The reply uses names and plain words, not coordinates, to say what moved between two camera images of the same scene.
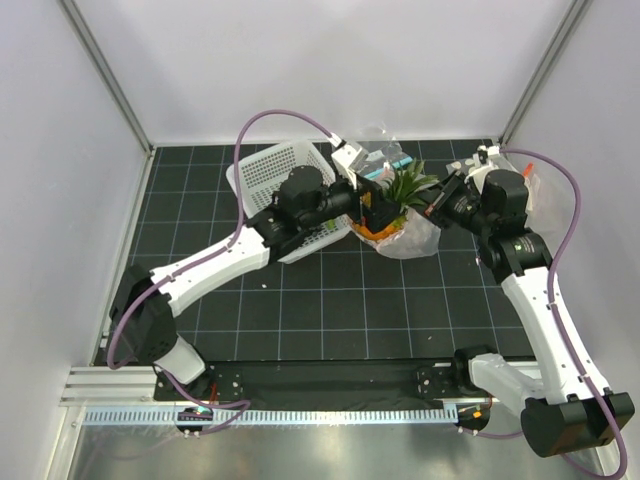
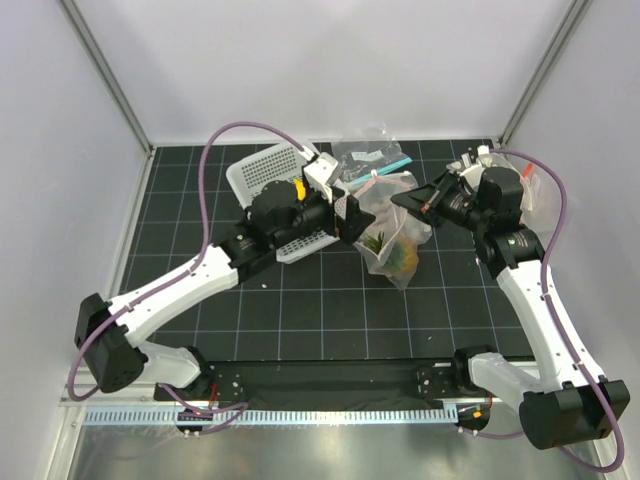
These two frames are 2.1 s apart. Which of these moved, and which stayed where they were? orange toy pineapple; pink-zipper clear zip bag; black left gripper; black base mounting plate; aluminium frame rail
Moved: pink-zipper clear zip bag; orange toy pineapple; black left gripper
Stayed: aluminium frame rail; black base mounting plate
